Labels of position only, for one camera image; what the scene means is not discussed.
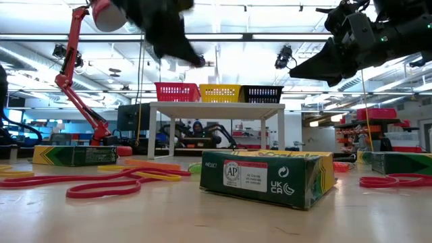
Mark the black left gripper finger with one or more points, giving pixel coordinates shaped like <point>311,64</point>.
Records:
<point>179,47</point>

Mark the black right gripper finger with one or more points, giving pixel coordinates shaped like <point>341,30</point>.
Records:
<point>324,65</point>

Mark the red plastic basket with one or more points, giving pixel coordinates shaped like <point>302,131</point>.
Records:
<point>177,92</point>

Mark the yellow green crayon box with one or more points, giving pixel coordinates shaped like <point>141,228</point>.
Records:
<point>401,162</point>
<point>263,179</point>
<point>74,156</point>

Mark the yellow rubber band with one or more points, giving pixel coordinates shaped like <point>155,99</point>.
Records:
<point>17,174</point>
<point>162,177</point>

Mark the background black robot arm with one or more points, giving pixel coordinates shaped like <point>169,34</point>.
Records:
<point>222,133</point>
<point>175,130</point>

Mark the red desk lamp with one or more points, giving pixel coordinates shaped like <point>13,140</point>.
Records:
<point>67,74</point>

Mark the yellow plastic basket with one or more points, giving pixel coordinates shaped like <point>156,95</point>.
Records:
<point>219,93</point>

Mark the metal shelf with red bins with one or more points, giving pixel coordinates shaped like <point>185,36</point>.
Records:
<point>376,113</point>

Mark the black plastic basket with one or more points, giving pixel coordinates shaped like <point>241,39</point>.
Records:
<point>261,94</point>

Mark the white perforated riser shelf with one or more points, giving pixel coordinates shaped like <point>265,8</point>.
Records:
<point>219,110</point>

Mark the black computer monitor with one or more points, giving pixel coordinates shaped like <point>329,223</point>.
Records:
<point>130,116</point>

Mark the person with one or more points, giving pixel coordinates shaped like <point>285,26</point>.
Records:
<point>198,130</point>

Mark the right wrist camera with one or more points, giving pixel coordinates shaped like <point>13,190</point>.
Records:
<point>354,28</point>

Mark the black ceiling-mounted camera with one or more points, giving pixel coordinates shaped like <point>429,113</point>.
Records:
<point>283,58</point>

